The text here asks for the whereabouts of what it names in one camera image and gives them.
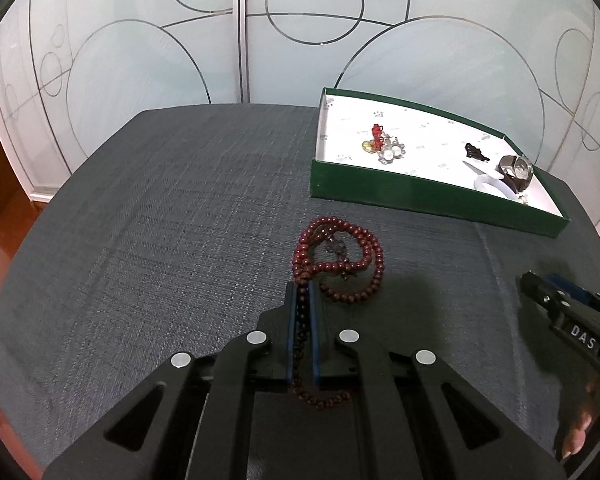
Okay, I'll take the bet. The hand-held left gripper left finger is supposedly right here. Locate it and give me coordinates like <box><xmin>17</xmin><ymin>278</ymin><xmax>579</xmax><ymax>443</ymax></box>
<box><xmin>42</xmin><ymin>282</ymin><xmax>298</xmax><ymax>480</ymax></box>

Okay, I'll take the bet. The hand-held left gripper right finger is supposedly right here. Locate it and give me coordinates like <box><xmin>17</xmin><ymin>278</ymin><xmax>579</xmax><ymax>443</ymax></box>
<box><xmin>309</xmin><ymin>281</ymin><xmax>566</xmax><ymax>480</ymax></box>

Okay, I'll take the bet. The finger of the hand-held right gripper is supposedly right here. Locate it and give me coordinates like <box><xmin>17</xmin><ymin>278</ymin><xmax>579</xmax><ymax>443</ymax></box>
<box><xmin>549</xmin><ymin>273</ymin><xmax>600</xmax><ymax>320</ymax></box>
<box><xmin>516</xmin><ymin>271</ymin><xmax>570</xmax><ymax>328</ymax></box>

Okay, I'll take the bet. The dark red bead necklace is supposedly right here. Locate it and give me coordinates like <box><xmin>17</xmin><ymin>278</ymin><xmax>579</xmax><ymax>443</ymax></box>
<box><xmin>290</xmin><ymin>216</ymin><xmax>385</xmax><ymax>411</ymax></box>

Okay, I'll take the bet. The green box with white lining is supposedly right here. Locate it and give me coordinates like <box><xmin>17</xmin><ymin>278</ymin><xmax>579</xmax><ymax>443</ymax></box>
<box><xmin>309</xmin><ymin>87</ymin><xmax>571</xmax><ymax>238</ymax></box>

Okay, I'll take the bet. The person's right hand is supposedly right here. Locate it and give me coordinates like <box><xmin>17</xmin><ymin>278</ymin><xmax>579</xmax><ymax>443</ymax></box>
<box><xmin>560</xmin><ymin>382</ymin><xmax>600</xmax><ymax>462</ymax></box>

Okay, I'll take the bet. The white bangle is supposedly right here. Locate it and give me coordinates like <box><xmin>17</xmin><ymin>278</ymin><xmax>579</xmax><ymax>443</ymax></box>
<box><xmin>472</xmin><ymin>175</ymin><xmax>516</xmax><ymax>199</ymax></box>

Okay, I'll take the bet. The small black ornament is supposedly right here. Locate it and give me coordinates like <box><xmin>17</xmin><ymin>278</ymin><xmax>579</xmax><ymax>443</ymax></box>
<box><xmin>463</xmin><ymin>142</ymin><xmax>491</xmax><ymax>163</ymax></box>

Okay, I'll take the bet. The frosted glass sliding door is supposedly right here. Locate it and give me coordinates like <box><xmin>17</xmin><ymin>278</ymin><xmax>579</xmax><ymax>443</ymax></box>
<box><xmin>0</xmin><ymin>0</ymin><xmax>243</xmax><ymax>201</ymax></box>
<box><xmin>240</xmin><ymin>0</ymin><xmax>600</xmax><ymax>226</ymax></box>

